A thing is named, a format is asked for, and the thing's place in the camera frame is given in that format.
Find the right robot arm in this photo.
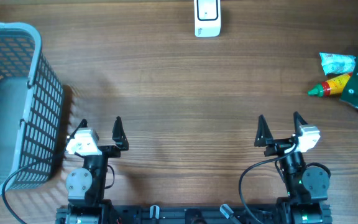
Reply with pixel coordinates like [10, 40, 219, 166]
[254, 112, 333, 224]

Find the black left camera cable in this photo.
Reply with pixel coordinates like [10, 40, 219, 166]
[1, 151, 68, 224]

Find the red sauce bottle green cap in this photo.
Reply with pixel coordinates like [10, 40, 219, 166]
[308, 73, 352, 98]

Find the black right camera cable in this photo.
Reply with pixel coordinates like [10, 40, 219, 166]
[238, 142, 298, 224]

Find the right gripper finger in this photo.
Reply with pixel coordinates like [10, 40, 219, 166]
[254, 114, 273, 147]
[293, 111, 308, 136]

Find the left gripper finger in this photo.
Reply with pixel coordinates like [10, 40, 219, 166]
[67, 119, 88, 139]
[112, 116, 129, 151]

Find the grey plastic shopping basket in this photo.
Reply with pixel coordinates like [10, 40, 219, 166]
[0, 22, 64, 195]

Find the white teal pouch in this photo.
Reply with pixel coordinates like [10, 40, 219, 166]
[319, 52, 356, 75]

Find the white barcode scanner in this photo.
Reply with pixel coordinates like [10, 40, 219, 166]
[193, 0, 221, 38]

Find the black camera cable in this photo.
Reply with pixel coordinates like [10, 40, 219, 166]
[238, 142, 298, 224]
[1, 151, 68, 224]

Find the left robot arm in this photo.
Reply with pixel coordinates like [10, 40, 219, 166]
[55, 116, 129, 224]

